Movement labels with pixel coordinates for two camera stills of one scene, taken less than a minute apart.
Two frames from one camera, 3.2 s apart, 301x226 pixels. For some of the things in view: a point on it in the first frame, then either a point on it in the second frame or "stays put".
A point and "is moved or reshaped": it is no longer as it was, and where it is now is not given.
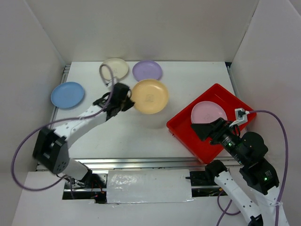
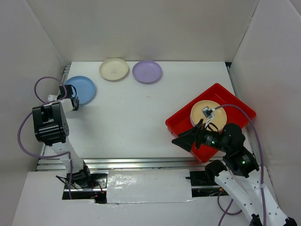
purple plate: x=145 y=69 stays put
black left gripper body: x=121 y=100 → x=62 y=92
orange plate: x=150 y=96 → x=219 y=115
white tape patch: x=148 y=186 stays put
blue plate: x=67 y=94 is moved or reshaped
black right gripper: x=218 y=126 → x=186 y=140
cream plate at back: x=119 y=68 stays put
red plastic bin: x=181 y=129 stays put
